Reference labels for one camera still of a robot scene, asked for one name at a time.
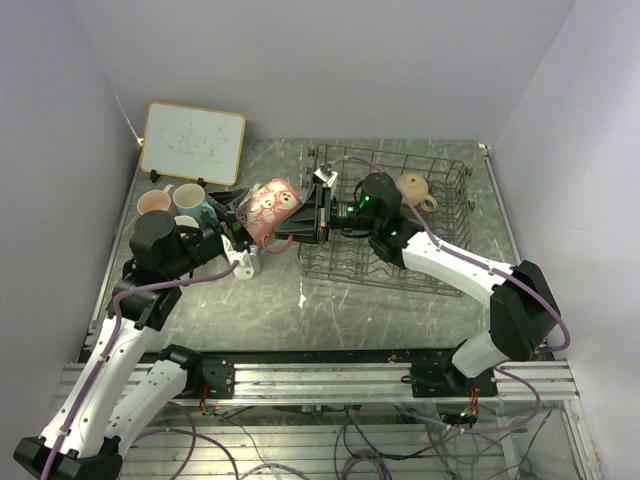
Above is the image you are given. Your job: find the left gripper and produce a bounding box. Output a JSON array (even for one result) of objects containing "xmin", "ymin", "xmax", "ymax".
[{"xmin": 164, "ymin": 185, "xmax": 259, "ymax": 280}]

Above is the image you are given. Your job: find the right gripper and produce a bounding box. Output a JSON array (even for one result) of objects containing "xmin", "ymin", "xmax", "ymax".
[{"xmin": 275, "ymin": 183, "xmax": 380, "ymax": 244}]

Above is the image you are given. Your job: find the pink floral mug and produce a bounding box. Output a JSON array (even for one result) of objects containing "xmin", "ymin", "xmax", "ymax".
[{"xmin": 235, "ymin": 178, "xmax": 302, "ymax": 254}]

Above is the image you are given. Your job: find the blue mug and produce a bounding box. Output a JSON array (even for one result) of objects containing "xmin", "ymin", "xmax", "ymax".
[{"xmin": 172, "ymin": 184, "xmax": 216, "ymax": 222}]

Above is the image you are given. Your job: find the light pink faceted mug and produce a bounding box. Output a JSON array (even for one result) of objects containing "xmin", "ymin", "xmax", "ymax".
[{"xmin": 174, "ymin": 215, "xmax": 200, "ymax": 228}]

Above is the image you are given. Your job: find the salmon pink mug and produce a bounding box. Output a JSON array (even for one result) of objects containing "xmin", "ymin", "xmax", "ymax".
[{"xmin": 136, "ymin": 184, "xmax": 175, "ymax": 216}]

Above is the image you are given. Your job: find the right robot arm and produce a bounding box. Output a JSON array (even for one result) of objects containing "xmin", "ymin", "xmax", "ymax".
[{"xmin": 274, "ymin": 171, "xmax": 562, "ymax": 396}]

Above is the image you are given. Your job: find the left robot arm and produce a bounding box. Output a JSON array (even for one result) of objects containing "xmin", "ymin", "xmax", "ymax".
[{"xmin": 13, "ymin": 189, "xmax": 248, "ymax": 479}]

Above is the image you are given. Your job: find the yellow framed whiteboard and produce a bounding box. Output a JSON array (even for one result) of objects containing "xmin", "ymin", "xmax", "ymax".
[{"xmin": 140, "ymin": 101, "xmax": 246, "ymax": 186}]

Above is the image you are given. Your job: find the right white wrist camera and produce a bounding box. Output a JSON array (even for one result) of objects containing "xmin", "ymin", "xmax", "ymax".
[{"xmin": 313, "ymin": 162, "xmax": 338, "ymax": 188}]

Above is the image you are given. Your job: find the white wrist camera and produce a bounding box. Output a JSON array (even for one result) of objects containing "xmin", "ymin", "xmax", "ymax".
[
  {"xmin": 313, "ymin": 162, "xmax": 338, "ymax": 188},
  {"xmin": 221, "ymin": 236, "xmax": 263, "ymax": 280}
]

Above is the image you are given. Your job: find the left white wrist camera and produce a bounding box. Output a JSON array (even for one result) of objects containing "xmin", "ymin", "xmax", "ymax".
[{"xmin": 221, "ymin": 236, "xmax": 263, "ymax": 280}]

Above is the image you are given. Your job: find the wire dish rack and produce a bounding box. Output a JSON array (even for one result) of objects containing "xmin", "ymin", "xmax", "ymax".
[{"xmin": 292, "ymin": 144, "xmax": 474, "ymax": 295}]

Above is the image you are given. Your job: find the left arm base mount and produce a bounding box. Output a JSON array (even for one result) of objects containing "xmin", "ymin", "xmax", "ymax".
[{"xmin": 183, "ymin": 354, "xmax": 236, "ymax": 399}]

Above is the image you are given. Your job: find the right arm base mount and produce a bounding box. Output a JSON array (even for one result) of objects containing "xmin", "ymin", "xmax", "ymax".
[{"xmin": 400, "ymin": 363, "xmax": 498, "ymax": 398}]

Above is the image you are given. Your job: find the cable bundle under table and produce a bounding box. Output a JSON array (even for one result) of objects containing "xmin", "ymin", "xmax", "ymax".
[{"xmin": 169, "ymin": 402, "xmax": 551, "ymax": 480}]

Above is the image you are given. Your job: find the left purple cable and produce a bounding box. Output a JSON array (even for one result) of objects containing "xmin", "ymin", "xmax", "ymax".
[{"xmin": 37, "ymin": 262, "xmax": 241, "ymax": 480}]

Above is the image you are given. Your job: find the aluminium frame rail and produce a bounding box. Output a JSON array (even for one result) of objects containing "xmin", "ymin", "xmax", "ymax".
[{"xmin": 53, "ymin": 360, "xmax": 581, "ymax": 405}]

